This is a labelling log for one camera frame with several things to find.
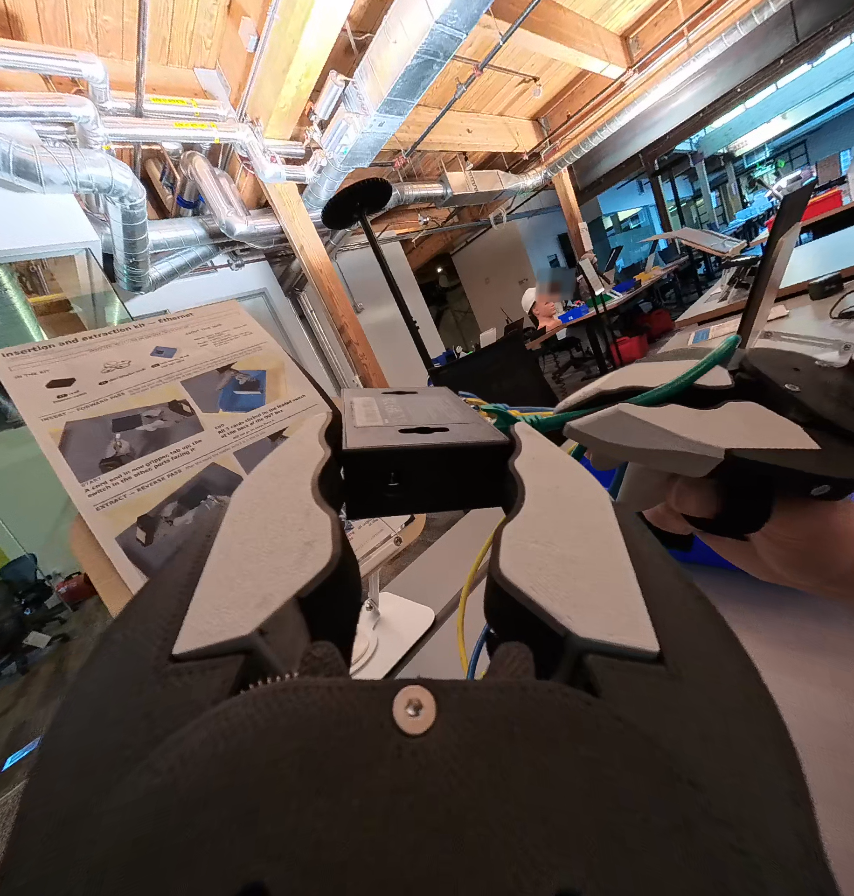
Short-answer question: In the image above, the yellow ethernet cable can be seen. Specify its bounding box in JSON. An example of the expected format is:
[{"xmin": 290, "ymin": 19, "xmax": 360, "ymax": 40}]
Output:
[{"xmin": 457, "ymin": 395, "xmax": 513, "ymax": 681}]

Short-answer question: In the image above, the blue plastic bin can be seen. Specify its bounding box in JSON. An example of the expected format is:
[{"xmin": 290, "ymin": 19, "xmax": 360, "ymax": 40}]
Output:
[{"xmin": 582, "ymin": 451, "xmax": 744, "ymax": 574}]

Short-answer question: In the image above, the green ethernet cable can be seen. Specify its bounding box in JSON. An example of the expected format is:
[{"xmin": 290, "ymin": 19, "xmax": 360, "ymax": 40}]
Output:
[{"xmin": 493, "ymin": 335, "xmax": 743, "ymax": 438}]

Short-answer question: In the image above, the printed instruction sheet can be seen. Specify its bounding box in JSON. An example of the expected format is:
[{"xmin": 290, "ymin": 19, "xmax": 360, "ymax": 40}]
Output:
[{"xmin": 0, "ymin": 301, "xmax": 415, "ymax": 595}]

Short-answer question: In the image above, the black ethernet switch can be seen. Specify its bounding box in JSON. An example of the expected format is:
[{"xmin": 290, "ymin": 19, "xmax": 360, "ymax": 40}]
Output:
[{"xmin": 339, "ymin": 386, "xmax": 513, "ymax": 519}]

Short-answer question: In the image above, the black office chair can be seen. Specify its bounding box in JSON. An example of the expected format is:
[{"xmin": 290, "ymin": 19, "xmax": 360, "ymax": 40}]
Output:
[{"xmin": 0, "ymin": 553, "xmax": 60, "ymax": 676}]

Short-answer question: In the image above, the person's right hand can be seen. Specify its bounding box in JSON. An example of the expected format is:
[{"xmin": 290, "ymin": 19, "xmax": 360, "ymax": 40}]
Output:
[{"xmin": 640, "ymin": 472, "xmax": 854, "ymax": 604}]

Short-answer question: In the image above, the foil wrapped ceiling duct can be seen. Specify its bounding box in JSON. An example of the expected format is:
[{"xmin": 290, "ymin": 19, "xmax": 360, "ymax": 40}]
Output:
[{"xmin": 301, "ymin": 0, "xmax": 496, "ymax": 207}]

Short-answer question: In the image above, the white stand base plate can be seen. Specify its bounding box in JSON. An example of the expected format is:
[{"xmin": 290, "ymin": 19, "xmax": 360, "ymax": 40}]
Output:
[{"xmin": 350, "ymin": 591, "xmax": 436, "ymax": 680}]

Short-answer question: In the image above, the wooden beam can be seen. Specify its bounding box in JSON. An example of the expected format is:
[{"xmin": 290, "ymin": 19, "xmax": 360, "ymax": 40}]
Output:
[{"xmin": 259, "ymin": 178, "xmax": 390, "ymax": 391}]

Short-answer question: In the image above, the silver elbow duct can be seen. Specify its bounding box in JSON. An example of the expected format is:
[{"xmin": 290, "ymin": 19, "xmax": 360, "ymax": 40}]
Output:
[{"xmin": 0, "ymin": 119, "xmax": 291, "ymax": 295}]

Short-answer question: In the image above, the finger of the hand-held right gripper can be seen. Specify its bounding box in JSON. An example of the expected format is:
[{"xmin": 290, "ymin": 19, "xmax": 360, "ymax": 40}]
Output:
[
  {"xmin": 563, "ymin": 402, "xmax": 823, "ymax": 480},
  {"xmin": 553, "ymin": 360, "xmax": 736, "ymax": 415}
]

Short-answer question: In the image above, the large black bin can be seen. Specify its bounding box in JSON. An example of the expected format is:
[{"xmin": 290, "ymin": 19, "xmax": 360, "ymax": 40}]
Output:
[{"xmin": 432, "ymin": 335, "xmax": 562, "ymax": 408}]

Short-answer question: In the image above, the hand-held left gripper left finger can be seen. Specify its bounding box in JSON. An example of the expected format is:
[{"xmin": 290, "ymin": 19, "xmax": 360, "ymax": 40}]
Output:
[{"xmin": 171, "ymin": 412, "xmax": 362, "ymax": 662}]

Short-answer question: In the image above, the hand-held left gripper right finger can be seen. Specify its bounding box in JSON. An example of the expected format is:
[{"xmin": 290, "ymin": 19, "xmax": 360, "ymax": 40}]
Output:
[{"xmin": 484, "ymin": 422, "xmax": 662, "ymax": 662}]

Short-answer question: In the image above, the black disc pole stand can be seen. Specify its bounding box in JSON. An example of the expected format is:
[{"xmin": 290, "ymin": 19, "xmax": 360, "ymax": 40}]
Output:
[{"xmin": 320, "ymin": 177, "xmax": 436, "ymax": 375}]

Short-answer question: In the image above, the long silver ceiling duct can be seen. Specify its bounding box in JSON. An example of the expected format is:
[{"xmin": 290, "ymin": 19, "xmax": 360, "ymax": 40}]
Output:
[{"xmin": 392, "ymin": 0, "xmax": 798, "ymax": 209}]

